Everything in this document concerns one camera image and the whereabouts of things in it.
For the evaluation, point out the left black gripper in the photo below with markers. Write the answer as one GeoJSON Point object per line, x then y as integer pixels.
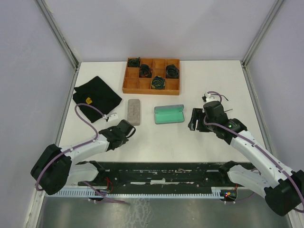
{"type": "Point", "coordinates": [125, 140]}

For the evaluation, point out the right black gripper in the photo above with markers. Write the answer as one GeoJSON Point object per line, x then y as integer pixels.
{"type": "Point", "coordinates": [197, 113]}

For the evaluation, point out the grey glasses case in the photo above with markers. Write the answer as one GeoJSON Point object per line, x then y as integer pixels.
{"type": "Point", "coordinates": [134, 112]}

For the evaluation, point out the blue glasses case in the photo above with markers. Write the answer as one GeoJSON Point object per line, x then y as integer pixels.
{"type": "Point", "coordinates": [169, 114]}

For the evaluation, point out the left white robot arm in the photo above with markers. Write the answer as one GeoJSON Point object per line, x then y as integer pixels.
{"type": "Point", "coordinates": [58, 167]}

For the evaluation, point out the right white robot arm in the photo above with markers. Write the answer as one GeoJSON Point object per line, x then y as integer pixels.
{"type": "Point", "coordinates": [280, 186]}

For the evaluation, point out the black cloth pouch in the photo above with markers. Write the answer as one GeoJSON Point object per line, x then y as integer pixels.
{"type": "Point", "coordinates": [98, 94]}

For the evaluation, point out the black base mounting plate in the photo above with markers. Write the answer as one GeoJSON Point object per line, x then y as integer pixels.
{"type": "Point", "coordinates": [161, 177]}

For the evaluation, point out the wooden compartment tray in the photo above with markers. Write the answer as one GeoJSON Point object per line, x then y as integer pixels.
{"type": "Point", "coordinates": [133, 84]}

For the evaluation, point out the right electronics board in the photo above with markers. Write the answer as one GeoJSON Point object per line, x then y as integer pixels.
{"type": "Point", "coordinates": [231, 194]}

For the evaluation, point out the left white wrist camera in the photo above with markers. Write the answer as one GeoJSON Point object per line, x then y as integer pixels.
{"type": "Point", "coordinates": [112, 117]}

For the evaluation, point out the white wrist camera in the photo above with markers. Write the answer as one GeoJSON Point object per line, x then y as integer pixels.
{"type": "Point", "coordinates": [209, 97]}
{"type": "Point", "coordinates": [112, 117]}

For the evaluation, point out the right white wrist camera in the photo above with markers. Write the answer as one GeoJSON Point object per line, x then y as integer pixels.
{"type": "Point", "coordinates": [209, 97]}

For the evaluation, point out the right aluminium frame post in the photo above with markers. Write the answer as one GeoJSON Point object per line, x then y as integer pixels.
{"type": "Point", "coordinates": [265, 27]}

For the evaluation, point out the aluminium frame post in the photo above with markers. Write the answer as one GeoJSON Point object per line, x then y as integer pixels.
{"type": "Point", "coordinates": [265, 27]}
{"type": "Point", "coordinates": [48, 16]}

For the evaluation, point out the left aluminium frame post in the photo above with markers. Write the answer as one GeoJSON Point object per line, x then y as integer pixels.
{"type": "Point", "coordinates": [48, 16]}

